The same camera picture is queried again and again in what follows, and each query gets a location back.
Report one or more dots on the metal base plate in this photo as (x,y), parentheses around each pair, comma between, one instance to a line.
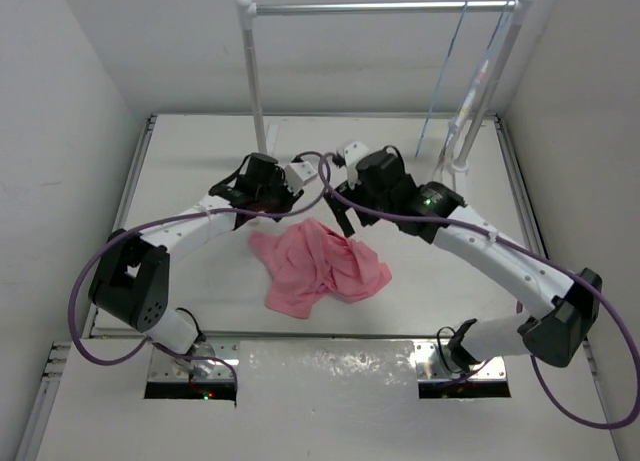
(430,369)
(217,353)

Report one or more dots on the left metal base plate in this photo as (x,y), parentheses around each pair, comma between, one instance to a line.
(217,353)

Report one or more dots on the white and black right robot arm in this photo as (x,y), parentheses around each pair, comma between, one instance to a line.
(558,309)

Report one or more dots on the blue wire hanger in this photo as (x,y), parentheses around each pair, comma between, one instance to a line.
(436,94)

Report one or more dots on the white clothes rack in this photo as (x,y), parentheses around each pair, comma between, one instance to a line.
(383,57)

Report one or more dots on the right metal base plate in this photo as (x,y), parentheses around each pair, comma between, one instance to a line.
(430,369)

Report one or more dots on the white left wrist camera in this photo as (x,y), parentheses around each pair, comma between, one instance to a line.
(299,174)

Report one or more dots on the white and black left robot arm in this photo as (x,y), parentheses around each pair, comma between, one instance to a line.
(131,281)

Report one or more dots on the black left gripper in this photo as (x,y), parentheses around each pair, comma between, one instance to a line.
(289,195)

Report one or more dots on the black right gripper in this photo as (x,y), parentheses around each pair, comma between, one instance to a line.
(340,212)

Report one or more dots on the white front cover panel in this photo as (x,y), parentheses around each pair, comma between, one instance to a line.
(315,400)

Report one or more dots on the pink t shirt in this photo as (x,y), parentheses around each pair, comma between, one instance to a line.
(309,261)

